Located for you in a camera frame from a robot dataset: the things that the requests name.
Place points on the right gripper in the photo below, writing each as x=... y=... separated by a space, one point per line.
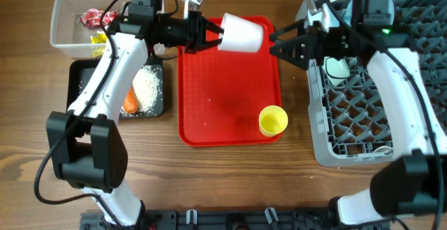
x=312 y=46

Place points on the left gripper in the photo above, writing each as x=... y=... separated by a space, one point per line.
x=195 y=36

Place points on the pink cup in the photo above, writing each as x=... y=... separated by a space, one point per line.
x=240 y=35

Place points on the green bowl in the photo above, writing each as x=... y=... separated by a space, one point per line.
x=336 y=70

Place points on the white rice pile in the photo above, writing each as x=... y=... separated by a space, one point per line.
x=148 y=89

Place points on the yellow cup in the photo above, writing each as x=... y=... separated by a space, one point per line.
x=272 y=120

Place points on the orange carrot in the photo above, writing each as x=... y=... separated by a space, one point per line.
x=130 y=104

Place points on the yellow wrapper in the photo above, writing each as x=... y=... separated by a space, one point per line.
x=97 y=39

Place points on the red foil wrapper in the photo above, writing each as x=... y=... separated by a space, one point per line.
x=92 y=17

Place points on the light blue bowl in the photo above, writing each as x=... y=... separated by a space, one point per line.
x=343 y=8

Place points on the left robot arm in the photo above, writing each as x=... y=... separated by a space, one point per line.
x=86 y=149

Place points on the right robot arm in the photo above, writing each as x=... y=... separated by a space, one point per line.
x=414 y=183

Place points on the grey dishwasher rack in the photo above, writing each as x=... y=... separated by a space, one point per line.
x=348 y=121

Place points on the red serving tray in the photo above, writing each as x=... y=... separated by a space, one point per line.
x=220 y=96

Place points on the black plastic tray bin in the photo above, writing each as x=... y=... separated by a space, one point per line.
x=82 y=70

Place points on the white spoon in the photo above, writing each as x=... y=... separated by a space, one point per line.
x=383 y=149

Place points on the clear plastic bin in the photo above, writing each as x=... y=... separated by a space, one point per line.
x=67 y=32

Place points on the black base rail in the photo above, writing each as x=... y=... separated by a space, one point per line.
x=298 y=219

